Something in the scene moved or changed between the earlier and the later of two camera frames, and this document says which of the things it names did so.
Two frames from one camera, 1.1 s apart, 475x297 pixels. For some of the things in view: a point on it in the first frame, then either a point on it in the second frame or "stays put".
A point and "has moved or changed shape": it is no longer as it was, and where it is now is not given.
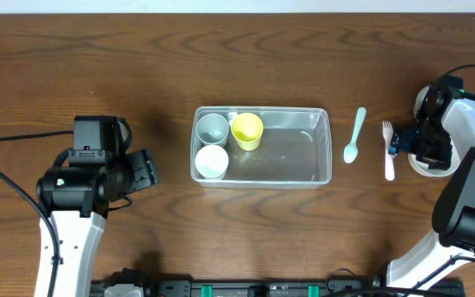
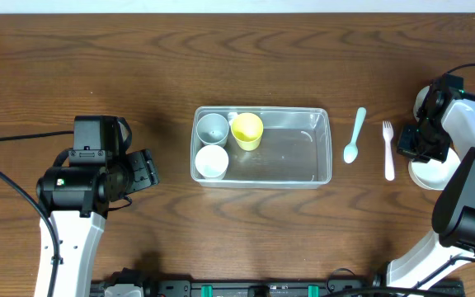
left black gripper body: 143,168 stays put
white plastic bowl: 455,159 has moved or changed shape
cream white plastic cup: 211,162 stays put
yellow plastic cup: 246,129 stays put
